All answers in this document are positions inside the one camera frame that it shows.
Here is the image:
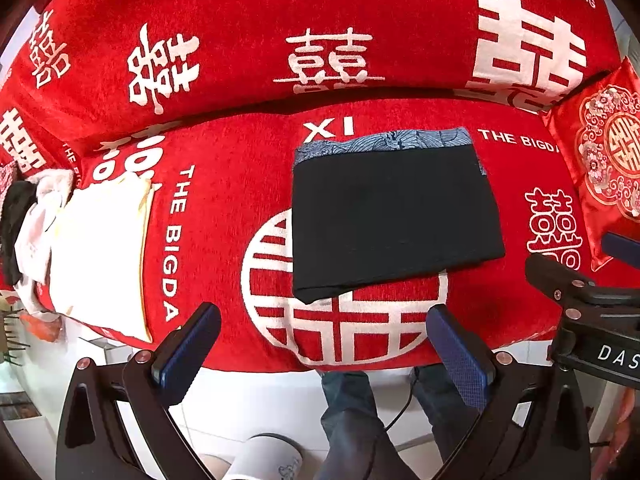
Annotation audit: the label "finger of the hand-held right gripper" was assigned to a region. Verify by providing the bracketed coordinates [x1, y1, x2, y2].
[602, 232, 640, 266]
[525, 253, 640, 312]

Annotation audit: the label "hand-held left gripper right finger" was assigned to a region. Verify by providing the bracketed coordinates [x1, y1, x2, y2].
[426, 304, 593, 480]

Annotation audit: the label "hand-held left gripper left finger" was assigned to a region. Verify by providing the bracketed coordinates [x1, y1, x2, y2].
[55, 301, 223, 480]

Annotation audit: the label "black pants with patterned stripe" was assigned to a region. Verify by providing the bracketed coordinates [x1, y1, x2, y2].
[291, 127, 507, 305]

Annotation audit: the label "person's right leg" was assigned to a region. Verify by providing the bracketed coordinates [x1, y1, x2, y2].
[410, 362, 476, 461]

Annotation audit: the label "person's leg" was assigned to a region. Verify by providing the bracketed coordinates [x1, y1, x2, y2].
[320, 370, 421, 480]
[410, 362, 476, 461]

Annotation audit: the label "grey box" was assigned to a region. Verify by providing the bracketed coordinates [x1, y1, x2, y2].
[77, 335, 121, 361]

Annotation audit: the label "red embroidered cushion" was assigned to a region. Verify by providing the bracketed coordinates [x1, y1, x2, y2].
[541, 57, 640, 272]

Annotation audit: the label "person's left leg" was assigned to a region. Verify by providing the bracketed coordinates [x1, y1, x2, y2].
[320, 370, 421, 480]

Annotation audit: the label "white cup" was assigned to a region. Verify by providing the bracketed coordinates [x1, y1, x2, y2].
[227, 432, 303, 480]

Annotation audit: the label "orange cloth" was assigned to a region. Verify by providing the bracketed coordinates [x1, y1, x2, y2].
[20, 310, 63, 343]

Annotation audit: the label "white cloth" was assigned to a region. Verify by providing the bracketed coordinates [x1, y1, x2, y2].
[12, 169, 76, 316]

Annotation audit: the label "black cloth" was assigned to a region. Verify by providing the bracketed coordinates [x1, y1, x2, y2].
[0, 180, 36, 286]

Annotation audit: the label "red printed sofa cover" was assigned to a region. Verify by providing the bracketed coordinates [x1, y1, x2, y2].
[0, 0, 640, 373]

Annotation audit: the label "black cable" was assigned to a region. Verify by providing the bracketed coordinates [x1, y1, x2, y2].
[385, 367, 421, 433]

